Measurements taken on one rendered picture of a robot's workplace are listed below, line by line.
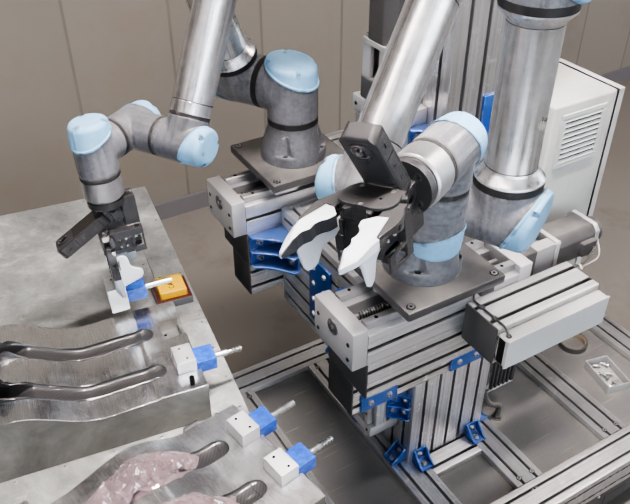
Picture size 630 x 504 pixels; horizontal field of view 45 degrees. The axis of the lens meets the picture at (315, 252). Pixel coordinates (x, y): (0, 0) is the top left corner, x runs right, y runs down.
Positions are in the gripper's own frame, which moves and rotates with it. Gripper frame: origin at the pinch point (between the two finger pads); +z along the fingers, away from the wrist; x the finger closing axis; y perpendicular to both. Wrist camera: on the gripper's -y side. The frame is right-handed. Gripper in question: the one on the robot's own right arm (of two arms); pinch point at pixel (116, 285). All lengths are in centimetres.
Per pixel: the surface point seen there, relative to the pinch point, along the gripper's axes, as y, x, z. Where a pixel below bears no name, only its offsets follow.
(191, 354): 8.9, -21.7, 4.8
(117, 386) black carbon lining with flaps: -5.3, -20.5, 7.9
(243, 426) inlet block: 13.0, -38.6, 9.7
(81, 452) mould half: -14.3, -27.1, 14.3
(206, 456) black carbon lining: 5.6, -39.5, 12.6
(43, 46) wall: 3, 161, -3
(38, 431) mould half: -19.6, -27.7, 5.9
